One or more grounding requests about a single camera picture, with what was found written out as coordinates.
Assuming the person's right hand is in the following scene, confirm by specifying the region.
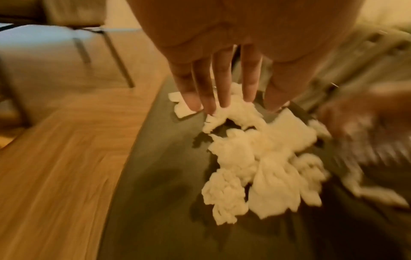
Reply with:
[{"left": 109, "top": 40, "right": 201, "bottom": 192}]
[{"left": 316, "top": 81, "right": 411, "bottom": 139}]

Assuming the person's left hand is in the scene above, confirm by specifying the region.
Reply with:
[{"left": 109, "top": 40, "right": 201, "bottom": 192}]
[{"left": 125, "top": 0, "right": 364, "bottom": 115}]

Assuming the striped grey cushion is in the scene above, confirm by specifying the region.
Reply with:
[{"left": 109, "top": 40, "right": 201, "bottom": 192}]
[{"left": 289, "top": 25, "right": 411, "bottom": 115}]

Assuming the flat white paper scrap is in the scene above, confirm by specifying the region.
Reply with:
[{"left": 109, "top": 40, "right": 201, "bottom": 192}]
[{"left": 168, "top": 91, "right": 205, "bottom": 120}]

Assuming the pile of white stuffing clumps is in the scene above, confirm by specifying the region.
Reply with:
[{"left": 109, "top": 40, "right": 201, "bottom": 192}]
[{"left": 200, "top": 81, "right": 409, "bottom": 227}]

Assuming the chair with metal legs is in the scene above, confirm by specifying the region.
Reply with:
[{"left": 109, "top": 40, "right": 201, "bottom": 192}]
[{"left": 0, "top": 0, "right": 136, "bottom": 89}]

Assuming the dark green sofa seat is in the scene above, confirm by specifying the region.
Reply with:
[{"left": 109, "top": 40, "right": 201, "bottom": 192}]
[{"left": 96, "top": 73, "right": 411, "bottom": 260}]

